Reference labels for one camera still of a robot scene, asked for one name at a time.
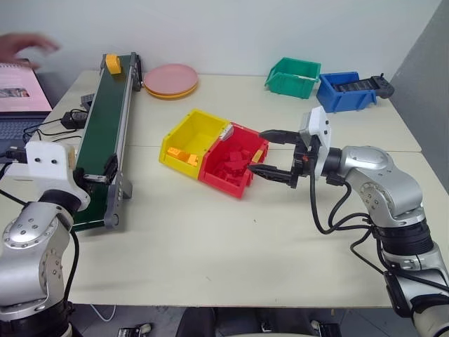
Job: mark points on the black and white foot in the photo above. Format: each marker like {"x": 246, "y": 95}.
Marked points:
{"x": 326, "y": 329}
{"x": 135, "y": 330}

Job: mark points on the grey control box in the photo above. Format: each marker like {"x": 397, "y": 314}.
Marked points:
{"x": 87, "y": 99}

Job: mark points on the orange block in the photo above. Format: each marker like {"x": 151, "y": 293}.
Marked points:
{"x": 174, "y": 152}
{"x": 190, "y": 159}

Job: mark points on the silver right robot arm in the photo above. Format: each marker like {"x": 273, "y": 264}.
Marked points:
{"x": 386, "y": 175}

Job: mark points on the white bin label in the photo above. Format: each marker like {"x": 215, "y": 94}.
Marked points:
{"x": 227, "y": 133}

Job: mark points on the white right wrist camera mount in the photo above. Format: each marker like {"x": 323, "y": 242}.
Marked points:
{"x": 321, "y": 123}

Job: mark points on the yellow plate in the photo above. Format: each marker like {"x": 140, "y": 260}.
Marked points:
{"x": 168, "y": 96}

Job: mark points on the red block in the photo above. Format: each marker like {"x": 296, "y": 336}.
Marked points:
{"x": 241, "y": 154}
{"x": 231, "y": 166}

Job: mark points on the red storage bin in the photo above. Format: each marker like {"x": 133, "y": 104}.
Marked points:
{"x": 224, "y": 184}

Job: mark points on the black handheld controller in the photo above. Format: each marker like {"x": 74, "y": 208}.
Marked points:
{"x": 382, "y": 87}

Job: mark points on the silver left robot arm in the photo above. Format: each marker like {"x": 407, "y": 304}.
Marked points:
{"x": 28, "y": 245}

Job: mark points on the laptop with pink screen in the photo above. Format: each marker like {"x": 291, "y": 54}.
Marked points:
{"x": 17, "y": 91}

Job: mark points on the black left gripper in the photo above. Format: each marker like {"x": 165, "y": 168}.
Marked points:
{"x": 79, "y": 176}

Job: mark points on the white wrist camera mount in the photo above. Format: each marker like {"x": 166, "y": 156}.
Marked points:
{"x": 45, "y": 161}
{"x": 321, "y": 123}

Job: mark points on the pink plate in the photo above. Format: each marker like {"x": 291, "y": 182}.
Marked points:
{"x": 171, "y": 78}

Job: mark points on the person's bare hand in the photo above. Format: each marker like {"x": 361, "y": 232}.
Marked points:
{"x": 21, "y": 44}

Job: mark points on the orange bin label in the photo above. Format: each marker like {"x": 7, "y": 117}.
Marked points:
{"x": 258, "y": 156}

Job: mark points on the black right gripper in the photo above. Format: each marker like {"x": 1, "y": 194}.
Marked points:
{"x": 301, "y": 159}

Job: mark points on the black power adapter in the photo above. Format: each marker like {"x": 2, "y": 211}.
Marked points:
{"x": 74, "y": 120}

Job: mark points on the blue storage bin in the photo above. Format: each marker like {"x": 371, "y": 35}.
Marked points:
{"x": 336, "y": 102}

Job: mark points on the yellow block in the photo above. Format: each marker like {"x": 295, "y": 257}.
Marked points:
{"x": 113, "y": 64}

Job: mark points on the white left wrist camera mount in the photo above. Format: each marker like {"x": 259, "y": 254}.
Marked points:
{"x": 45, "y": 161}

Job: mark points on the green conveyor belt unit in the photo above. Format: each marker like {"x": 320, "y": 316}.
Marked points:
{"x": 105, "y": 116}

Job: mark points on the green storage bin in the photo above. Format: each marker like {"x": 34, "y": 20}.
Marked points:
{"x": 291, "y": 86}

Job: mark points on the yellow storage bin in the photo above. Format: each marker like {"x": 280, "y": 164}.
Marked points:
{"x": 207, "y": 123}

